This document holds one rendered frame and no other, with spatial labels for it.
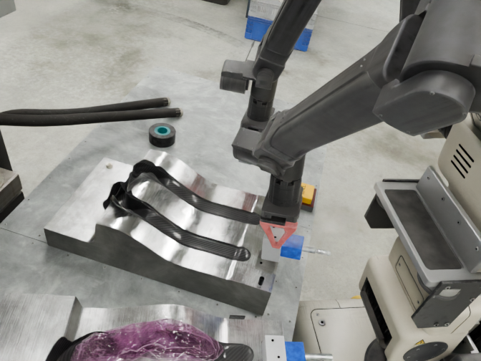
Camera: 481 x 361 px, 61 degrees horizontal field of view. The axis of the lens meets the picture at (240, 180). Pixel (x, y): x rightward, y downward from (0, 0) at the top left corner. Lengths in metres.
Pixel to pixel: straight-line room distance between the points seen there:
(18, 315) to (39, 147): 1.85
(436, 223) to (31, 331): 0.75
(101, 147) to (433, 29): 1.05
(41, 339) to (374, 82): 0.63
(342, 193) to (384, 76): 2.18
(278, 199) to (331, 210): 1.63
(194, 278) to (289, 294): 0.22
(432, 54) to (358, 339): 1.37
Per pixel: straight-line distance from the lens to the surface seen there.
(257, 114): 0.96
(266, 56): 0.85
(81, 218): 0.97
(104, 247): 0.91
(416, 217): 0.88
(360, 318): 1.64
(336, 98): 0.41
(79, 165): 1.20
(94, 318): 0.81
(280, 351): 0.79
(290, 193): 0.72
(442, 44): 0.29
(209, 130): 1.33
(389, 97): 0.32
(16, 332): 0.78
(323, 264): 2.09
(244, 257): 0.88
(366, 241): 2.29
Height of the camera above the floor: 1.58
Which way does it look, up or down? 42 degrees down
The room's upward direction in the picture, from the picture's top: 12 degrees clockwise
